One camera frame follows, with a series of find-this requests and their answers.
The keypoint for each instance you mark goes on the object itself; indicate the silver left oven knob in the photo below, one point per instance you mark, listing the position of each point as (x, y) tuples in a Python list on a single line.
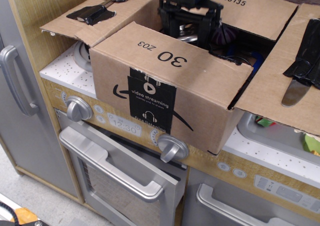
[(78, 109)]

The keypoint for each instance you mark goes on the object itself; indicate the silver pot lid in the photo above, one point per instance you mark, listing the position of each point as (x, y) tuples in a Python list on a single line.
[(188, 33)]

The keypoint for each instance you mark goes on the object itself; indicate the silver dishwasher door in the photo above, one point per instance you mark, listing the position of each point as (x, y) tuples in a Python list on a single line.
[(210, 201)]

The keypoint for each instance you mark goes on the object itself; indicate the grey stove burner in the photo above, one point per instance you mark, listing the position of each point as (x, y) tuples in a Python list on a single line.
[(81, 56)]

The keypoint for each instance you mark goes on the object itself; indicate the grey fridge door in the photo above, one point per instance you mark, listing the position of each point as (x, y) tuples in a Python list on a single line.
[(30, 142)]

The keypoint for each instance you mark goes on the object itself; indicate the blue object in box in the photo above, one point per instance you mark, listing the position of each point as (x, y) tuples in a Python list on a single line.
[(240, 53)]

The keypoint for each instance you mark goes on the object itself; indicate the silver oven door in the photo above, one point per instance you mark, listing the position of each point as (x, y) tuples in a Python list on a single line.
[(126, 183)]

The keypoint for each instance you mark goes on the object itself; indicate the taped butter knife right flap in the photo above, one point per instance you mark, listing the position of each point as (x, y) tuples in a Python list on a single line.
[(305, 70)]

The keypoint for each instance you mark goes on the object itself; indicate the orange object on floor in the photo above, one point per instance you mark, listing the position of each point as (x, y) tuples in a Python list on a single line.
[(24, 215)]

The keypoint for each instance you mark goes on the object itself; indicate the toy play kitchen unit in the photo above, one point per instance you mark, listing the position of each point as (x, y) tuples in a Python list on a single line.
[(238, 163)]

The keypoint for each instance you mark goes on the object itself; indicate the grey toy sink basin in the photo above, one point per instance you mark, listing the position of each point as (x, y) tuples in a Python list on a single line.
[(277, 136)]

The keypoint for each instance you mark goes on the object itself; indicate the large brown cardboard box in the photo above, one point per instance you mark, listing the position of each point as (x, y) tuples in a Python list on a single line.
[(144, 83)]

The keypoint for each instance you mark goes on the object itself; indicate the silver oven knob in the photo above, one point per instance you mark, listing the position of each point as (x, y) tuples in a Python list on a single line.
[(171, 148), (78, 109)]

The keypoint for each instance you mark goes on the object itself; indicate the green yellow toy food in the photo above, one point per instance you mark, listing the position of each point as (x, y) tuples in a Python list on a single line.
[(311, 145)]

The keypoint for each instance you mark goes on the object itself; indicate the purple white striped ball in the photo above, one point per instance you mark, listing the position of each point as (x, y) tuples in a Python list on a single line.
[(224, 35)]

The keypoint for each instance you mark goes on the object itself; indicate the silver right oven knob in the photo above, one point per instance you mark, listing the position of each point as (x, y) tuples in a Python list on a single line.
[(171, 148)]

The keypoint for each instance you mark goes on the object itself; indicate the grey fridge door handle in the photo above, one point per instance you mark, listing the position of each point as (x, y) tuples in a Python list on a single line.
[(7, 59)]

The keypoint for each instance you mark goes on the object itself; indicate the green red toy food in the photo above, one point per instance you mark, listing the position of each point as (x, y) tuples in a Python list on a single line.
[(263, 121)]

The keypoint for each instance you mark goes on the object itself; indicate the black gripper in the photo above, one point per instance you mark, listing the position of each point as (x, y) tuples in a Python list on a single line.
[(172, 11)]

